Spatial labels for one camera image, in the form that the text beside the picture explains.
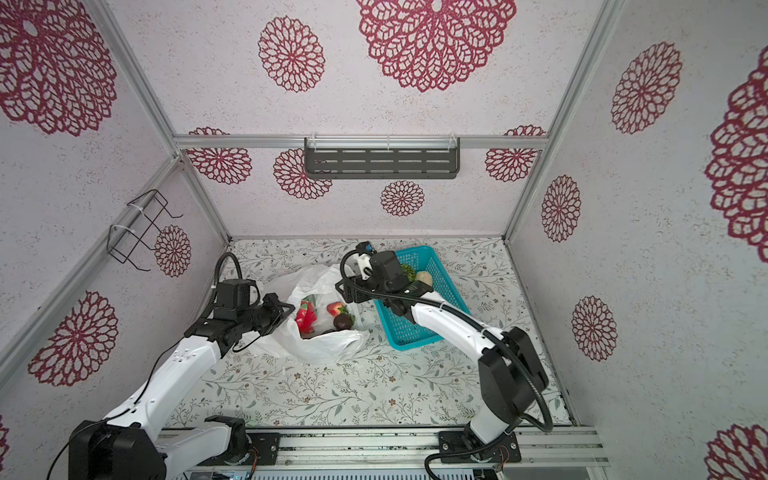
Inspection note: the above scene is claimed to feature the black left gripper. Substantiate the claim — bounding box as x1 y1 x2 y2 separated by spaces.
239 292 296 337

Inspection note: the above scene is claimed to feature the cream pear fruit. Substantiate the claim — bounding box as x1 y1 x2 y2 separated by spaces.
415 271 434 287

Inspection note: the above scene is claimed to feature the red dragon fruit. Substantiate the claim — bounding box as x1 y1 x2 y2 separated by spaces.
295 294 317 336

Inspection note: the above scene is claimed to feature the red strawberry fruit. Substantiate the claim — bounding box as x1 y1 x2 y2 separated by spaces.
326 302 348 318

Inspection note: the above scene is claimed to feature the white plastic bag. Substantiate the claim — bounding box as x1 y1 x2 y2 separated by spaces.
242 264 369 365

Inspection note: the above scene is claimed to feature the dark purple mangosteen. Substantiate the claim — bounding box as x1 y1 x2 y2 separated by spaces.
333 313 355 331

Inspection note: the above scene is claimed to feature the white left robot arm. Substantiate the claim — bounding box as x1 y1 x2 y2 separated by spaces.
66 293 295 479

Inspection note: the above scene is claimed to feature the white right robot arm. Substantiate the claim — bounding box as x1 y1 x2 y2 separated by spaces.
336 242 554 448

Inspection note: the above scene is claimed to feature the teal plastic basket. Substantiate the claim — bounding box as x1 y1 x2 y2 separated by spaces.
362 244 472 352

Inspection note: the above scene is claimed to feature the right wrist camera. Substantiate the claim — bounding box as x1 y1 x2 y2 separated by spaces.
354 241 376 280

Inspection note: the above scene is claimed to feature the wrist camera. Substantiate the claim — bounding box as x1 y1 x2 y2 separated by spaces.
354 241 376 280
213 279 257 321

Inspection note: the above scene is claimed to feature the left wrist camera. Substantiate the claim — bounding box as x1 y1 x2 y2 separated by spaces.
213 279 257 321

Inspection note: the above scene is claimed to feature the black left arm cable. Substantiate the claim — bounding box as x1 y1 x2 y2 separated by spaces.
44 251 265 480

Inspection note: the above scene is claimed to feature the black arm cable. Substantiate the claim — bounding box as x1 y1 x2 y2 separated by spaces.
338 241 554 480
44 251 265 480

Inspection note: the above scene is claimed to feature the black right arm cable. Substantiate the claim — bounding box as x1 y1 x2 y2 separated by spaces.
338 241 554 480

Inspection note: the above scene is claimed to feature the dark grey wall shelf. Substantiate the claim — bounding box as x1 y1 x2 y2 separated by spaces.
304 137 461 180

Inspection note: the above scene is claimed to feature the black wire wall rack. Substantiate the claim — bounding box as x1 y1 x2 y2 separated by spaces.
106 189 183 273

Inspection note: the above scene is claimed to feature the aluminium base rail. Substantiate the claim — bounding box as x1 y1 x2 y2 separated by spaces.
171 426 610 479

